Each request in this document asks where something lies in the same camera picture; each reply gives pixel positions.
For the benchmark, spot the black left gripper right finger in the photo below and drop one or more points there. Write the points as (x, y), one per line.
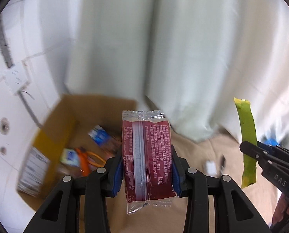
(233, 211)

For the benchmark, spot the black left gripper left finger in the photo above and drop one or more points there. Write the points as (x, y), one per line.
(60, 211)

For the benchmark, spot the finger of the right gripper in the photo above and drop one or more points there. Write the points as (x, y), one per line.
(258, 154)
(268, 147)

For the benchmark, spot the dark red snack packet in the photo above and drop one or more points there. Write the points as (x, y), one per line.
(147, 159)

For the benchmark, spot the green yellow snack stick packet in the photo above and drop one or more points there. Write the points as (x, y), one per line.
(248, 132)

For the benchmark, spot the person's right hand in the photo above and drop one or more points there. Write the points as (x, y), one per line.
(281, 207)

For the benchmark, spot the blue packet at edge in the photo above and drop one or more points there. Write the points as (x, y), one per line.
(271, 141)

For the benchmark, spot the white power adapter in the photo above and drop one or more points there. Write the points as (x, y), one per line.
(210, 168)

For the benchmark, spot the yellow blue tissue pack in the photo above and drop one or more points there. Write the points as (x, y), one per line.
(70, 157)

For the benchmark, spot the blue white tissue pack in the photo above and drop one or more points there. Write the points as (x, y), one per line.
(99, 135)

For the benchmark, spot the brown cardboard box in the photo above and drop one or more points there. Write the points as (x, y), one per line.
(68, 126)

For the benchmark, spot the white shipping label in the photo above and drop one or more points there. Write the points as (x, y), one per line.
(33, 173)

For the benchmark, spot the pale green curtain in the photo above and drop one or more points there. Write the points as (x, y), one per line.
(189, 58)

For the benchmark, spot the white wall socket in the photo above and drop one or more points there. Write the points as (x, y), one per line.
(17, 77)

